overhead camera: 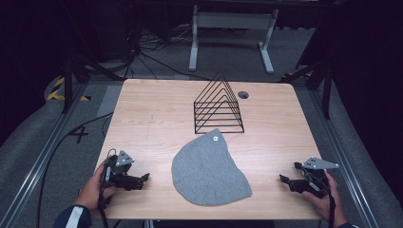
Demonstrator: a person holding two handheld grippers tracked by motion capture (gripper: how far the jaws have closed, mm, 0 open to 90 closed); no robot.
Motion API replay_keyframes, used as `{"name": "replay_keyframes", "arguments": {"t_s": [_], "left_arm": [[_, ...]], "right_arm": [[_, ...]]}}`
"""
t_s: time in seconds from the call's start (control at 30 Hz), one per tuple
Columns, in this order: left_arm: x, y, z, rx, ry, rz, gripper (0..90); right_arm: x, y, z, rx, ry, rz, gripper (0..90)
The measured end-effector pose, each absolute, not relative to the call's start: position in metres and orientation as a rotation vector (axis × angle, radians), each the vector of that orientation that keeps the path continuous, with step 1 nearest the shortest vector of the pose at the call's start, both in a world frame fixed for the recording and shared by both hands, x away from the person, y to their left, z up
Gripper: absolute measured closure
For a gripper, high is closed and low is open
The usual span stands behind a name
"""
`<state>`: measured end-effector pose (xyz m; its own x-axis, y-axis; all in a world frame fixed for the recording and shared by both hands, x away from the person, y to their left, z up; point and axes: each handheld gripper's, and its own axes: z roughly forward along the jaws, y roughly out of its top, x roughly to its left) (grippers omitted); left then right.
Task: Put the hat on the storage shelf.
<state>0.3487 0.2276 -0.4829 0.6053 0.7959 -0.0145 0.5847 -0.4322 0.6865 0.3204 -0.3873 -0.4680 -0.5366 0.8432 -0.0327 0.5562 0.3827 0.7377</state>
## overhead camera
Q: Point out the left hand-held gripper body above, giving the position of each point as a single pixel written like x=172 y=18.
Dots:
x=122 y=164

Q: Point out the person's right hand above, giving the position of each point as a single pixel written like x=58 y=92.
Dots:
x=329 y=205

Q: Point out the grey felt piece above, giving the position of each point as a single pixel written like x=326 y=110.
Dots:
x=207 y=171

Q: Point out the round table grommet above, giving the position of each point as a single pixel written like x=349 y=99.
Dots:
x=243 y=94

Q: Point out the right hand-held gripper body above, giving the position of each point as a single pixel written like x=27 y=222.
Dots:
x=313 y=177

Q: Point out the grey metal floor rail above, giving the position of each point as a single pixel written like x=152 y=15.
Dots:
x=342 y=152
x=34 y=171

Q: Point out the yellow black floor tape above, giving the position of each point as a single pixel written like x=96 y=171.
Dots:
x=55 y=91

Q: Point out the person's left hand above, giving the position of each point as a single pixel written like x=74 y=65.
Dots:
x=92 y=190

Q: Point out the black tripod stand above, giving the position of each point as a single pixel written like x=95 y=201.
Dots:
x=326 y=95
x=67 y=85

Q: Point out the white metal stand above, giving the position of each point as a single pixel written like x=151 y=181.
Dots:
x=233 y=20

